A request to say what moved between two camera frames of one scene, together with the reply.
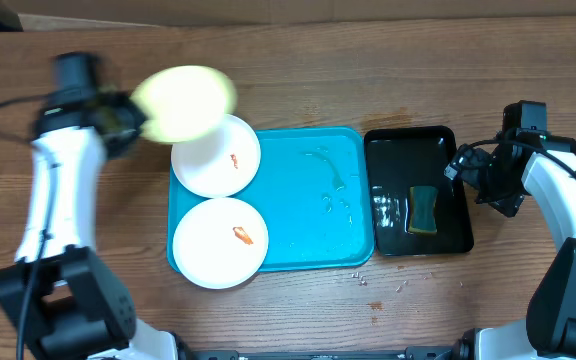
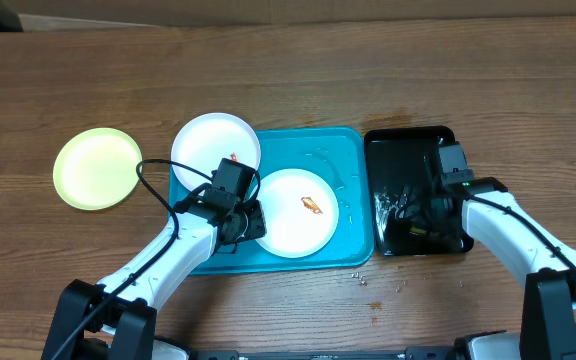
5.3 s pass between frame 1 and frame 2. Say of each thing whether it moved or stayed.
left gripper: moved
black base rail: stayed
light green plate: moved
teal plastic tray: stayed
